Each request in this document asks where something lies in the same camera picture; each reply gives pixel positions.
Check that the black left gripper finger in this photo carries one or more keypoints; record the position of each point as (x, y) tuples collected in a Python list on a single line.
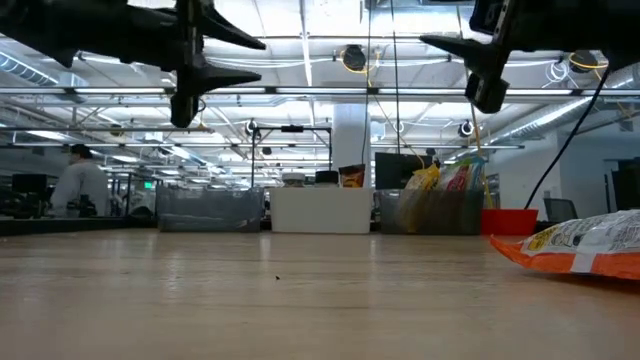
[(222, 32), (220, 77)]

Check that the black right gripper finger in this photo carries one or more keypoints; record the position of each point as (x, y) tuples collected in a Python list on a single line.
[(465, 52)]

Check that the blue white ramen packet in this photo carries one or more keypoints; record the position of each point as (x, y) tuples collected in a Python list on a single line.
[(477, 172)]

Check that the green red ramen packet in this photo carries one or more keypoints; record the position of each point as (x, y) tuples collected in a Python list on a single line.
[(457, 177)]

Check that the grey label spice jar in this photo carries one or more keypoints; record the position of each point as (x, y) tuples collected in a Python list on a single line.
[(294, 179)]

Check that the yellow ramen packet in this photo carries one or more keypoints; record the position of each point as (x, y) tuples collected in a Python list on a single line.
[(425, 177)]

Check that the orange ramen packet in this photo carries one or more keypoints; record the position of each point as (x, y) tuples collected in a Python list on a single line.
[(590, 245)]

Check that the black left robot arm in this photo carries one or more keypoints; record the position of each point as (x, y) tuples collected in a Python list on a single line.
[(35, 25)]

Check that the long ceiling light strip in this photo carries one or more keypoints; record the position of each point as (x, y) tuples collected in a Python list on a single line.
[(320, 90)]

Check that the grey translucent plastic bin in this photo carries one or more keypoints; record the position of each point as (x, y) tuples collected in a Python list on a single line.
[(210, 210), (450, 215)]

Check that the person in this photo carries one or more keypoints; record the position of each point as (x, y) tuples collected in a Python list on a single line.
[(82, 185)]

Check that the white plastic bin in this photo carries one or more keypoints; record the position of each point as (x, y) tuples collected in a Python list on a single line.
[(320, 210)]

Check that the grey office chair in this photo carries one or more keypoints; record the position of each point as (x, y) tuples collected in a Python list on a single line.
[(560, 210)]

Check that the black cabinet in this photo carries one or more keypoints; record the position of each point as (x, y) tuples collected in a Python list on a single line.
[(627, 185)]

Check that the black camera stand frame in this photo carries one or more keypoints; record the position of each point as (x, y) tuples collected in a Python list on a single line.
[(291, 128)]

